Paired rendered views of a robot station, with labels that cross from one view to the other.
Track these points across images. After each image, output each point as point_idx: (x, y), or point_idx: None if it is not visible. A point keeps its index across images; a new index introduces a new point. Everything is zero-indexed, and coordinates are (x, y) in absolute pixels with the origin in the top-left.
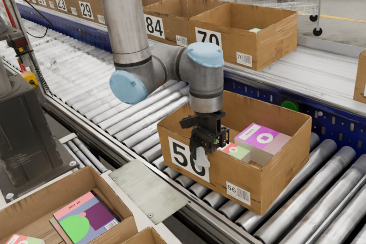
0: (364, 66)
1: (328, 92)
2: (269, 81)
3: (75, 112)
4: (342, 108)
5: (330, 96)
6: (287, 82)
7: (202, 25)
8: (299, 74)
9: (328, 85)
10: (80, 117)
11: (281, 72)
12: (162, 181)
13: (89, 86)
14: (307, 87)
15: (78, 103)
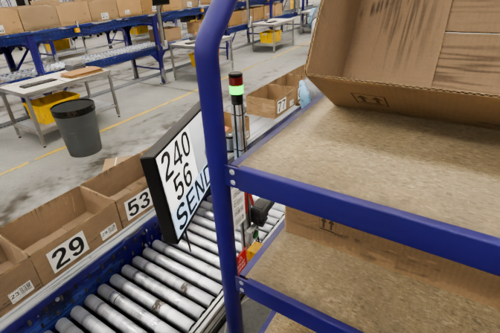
0: (276, 103)
1: (268, 123)
2: (263, 132)
3: (280, 221)
4: (281, 120)
5: (274, 121)
6: (263, 128)
7: (225, 133)
8: (252, 128)
9: (262, 123)
10: None
11: (250, 131)
12: None
13: (235, 230)
14: (267, 125)
15: (267, 224)
